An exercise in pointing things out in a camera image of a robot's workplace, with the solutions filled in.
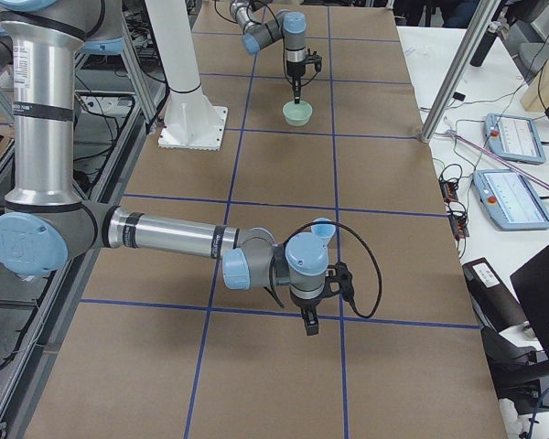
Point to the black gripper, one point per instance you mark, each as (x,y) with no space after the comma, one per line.
(295,70)
(307,303)

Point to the light green ceramic bowl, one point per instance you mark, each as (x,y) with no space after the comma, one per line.
(297,114)

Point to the light blue plastic cup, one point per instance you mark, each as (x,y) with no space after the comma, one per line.
(325,229)

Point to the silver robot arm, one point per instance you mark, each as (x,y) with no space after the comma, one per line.
(46,223)
(288,26)

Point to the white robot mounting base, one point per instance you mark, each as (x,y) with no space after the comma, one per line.
(190,120)

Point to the black box with label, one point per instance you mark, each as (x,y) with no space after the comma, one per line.
(494,299)

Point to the black cylinder bottle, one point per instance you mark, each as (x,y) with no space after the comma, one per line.
(492,32)

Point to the far grey teach pendant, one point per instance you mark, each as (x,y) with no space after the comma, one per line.
(514,138)

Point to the grey teach pendant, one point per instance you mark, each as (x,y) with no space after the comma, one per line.
(510,200)
(514,138)

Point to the near grey teach pendant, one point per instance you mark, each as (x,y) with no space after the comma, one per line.
(510,200)

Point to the aluminium frame rail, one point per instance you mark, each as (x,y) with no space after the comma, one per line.
(36,310)

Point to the aluminium camera post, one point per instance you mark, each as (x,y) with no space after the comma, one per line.
(467,48)

